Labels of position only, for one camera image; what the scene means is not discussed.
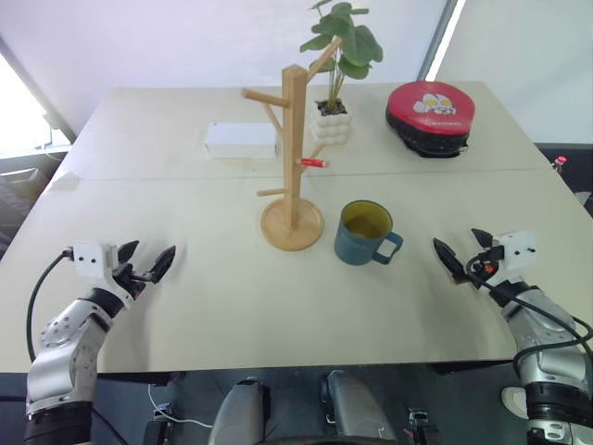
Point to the red tape mark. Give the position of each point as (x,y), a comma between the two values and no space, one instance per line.
(314,162)

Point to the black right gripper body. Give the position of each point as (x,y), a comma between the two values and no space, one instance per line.
(486,265)

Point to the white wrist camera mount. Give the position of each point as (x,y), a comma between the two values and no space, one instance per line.
(92,259)
(516,252)

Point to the green leafy plant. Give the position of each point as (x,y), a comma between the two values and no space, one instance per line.
(345,34)

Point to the wooden mug tree stand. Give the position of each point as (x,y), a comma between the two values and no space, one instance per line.
(293,185)

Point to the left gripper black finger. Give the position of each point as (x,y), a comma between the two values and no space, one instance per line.
(163,264)
(128,252)

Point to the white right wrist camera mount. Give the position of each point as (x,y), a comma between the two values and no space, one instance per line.
(516,252)

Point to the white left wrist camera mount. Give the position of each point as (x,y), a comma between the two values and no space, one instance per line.
(92,259)

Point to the small red topped object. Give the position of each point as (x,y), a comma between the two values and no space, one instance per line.
(561,162)

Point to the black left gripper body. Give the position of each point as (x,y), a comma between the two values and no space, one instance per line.
(132,280)

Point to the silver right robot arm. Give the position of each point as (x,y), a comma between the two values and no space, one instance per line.
(549,352)

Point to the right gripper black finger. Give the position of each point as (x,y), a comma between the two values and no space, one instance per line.
(450,262)
(483,238)

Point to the white bubble plant pot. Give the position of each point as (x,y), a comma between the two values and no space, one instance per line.
(330,127)

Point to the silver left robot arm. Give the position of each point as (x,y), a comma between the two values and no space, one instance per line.
(60,343)

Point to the red black round pad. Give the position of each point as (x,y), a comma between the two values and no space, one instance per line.
(428,111)

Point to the white rectangular box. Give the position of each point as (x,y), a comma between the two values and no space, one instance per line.
(241,139)

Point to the blue mug yellow inside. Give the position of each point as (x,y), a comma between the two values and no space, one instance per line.
(359,243)

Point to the grey rounded robot leg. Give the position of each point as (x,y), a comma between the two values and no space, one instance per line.
(241,412)
(357,408)

